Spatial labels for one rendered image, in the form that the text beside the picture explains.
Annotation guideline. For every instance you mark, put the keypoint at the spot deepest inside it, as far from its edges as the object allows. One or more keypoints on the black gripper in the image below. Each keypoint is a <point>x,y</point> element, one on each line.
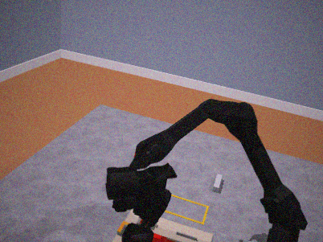
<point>148,210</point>

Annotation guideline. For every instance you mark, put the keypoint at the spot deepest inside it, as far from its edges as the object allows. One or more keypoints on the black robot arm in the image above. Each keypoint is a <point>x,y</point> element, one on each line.
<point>281,205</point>

